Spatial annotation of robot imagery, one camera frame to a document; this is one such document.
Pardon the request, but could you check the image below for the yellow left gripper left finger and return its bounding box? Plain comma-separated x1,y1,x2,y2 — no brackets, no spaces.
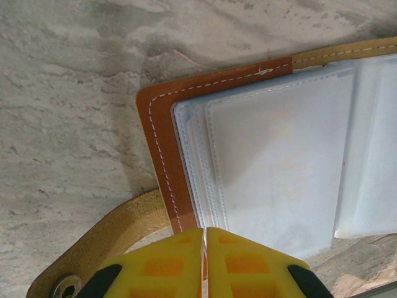
73,228,205,298

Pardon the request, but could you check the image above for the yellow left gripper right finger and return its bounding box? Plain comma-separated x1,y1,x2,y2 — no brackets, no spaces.
206,227,334,298

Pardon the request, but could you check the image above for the brown leather card holder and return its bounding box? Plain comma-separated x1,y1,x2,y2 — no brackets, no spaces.
26,36,397,298

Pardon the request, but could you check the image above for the aluminium extrusion mounting rail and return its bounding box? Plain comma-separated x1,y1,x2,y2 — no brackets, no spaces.
325,280,397,298

